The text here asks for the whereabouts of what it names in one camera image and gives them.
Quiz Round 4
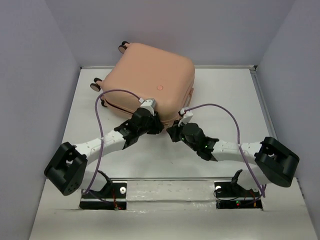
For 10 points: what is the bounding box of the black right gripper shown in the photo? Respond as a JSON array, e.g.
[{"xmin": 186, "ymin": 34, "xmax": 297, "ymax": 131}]
[{"xmin": 165, "ymin": 119, "xmax": 198, "ymax": 152}]

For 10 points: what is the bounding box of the pink hard-shell suitcase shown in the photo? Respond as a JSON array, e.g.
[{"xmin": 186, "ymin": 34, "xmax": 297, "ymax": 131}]
[{"xmin": 90, "ymin": 41, "xmax": 195, "ymax": 128}]

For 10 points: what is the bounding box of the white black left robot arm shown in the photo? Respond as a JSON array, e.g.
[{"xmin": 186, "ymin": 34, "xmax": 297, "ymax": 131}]
[{"xmin": 44, "ymin": 107, "xmax": 164, "ymax": 198}]

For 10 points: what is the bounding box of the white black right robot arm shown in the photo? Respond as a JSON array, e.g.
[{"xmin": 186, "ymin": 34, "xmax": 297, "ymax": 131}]
[{"xmin": 166, "ymin": 120, "xmax": 300, "ymax": 196}]

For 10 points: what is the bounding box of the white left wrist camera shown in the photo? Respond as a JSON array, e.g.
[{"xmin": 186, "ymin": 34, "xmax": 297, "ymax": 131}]
[{"xmin": 138, "ymin": 98, "xmax": 156, "ymax": 116}]

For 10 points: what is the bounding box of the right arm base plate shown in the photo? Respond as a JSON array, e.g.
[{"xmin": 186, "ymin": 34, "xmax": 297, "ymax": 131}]
[{"xmin": 213, "ymin": 181, "xmax": 263, "ymax": 210}]

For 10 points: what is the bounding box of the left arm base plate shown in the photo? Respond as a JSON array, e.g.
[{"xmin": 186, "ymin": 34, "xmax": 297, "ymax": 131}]
[{"xmin": 79, "ymin": 181, "xmax": 127, "ymax": 211}]

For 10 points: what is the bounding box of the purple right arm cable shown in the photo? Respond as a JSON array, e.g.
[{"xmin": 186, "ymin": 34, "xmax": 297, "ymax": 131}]
[{"xmin": 184, "ymin": 103, "xmax": 266, "ymax": 200}]

